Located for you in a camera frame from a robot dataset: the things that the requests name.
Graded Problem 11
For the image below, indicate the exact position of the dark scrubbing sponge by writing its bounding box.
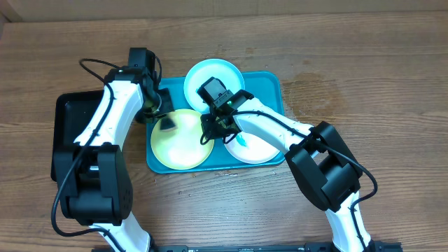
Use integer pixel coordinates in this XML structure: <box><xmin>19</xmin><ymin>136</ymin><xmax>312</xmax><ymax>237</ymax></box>
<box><xmin>160</xmin><ymin>116</ymin><xmax>177</xmax><ymax>132</ymax></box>

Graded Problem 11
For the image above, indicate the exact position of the white plate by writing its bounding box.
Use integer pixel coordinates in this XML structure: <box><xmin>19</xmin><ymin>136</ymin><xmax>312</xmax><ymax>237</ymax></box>
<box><xmin>225</xmin><ymin>132</ymin><xmax>280</xmax><ymax>165</ymax></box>

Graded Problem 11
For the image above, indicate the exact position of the yellow-green plate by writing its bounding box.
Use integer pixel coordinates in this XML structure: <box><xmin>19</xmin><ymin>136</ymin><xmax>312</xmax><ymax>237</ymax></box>
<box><xmin>150</xmin><ymin>108</ymin><xmax>214</xmax><ymax>171</ymax></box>

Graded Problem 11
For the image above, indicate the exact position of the light blue plate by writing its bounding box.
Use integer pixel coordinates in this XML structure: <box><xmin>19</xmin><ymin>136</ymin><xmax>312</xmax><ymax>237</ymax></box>
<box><xmin>183</xmin><ymin>59</ymin><xmax>246</xmax><ymax>114</ymax></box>

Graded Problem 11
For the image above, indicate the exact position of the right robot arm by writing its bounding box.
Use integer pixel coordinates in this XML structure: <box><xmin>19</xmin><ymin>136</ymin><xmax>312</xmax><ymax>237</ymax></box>
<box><xmin>197</xmin><ymin>88</ymin><xmax>375</xmax><ymax>251</ymax></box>

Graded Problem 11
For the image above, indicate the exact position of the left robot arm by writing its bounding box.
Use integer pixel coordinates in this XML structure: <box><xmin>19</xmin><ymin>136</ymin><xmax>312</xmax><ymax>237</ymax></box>
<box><xmin>50</xmin><ymin>64</ymin><xmax>172</xmax><ymax>251</ymax></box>

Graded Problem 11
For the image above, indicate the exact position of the teal plastic tray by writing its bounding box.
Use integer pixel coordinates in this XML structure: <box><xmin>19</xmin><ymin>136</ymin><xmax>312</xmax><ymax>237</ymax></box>
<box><xmin>146</xmin><ymin>71</ymin><xmax>284</xmax><ymax>174</ymax></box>

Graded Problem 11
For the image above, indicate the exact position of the black plastic tray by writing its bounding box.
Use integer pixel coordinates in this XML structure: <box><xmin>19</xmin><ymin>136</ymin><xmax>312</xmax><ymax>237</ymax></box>
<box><xmin>50</xmin><ymin>90</ymin><xmax>106</xmax><ymax>183</ymax></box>

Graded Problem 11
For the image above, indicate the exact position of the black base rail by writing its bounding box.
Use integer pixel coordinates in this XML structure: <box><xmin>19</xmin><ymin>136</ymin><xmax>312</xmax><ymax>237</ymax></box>
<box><xmin>150</xmin><ymin>241</ymin><xmax>403</xmax><ymax>252</ymax></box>

